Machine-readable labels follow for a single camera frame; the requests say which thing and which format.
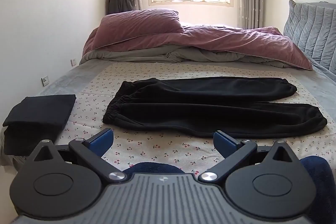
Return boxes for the cherry print sheet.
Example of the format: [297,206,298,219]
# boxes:
[56,61,336,174]

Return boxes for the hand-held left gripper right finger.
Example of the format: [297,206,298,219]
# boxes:
[198,130,300,184]

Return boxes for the pink pillow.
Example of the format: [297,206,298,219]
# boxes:
[93,10,184,48]

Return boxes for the grey blanket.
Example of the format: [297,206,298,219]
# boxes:
[79,44,289,68]

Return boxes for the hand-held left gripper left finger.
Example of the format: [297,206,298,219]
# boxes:
[27,128,126,183]

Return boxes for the dark blue fleece cloth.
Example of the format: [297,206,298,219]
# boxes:
[122,154,334,224]

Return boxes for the pink duvet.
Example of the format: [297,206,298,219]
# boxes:
[82,25,313,71]

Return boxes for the black pants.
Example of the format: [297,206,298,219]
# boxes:
[102,77,328,139]

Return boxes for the grey quilted pillow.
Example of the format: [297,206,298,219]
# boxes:
[283,0,336,75]

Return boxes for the folded black cloth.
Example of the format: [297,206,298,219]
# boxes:
[3,94,76,156]

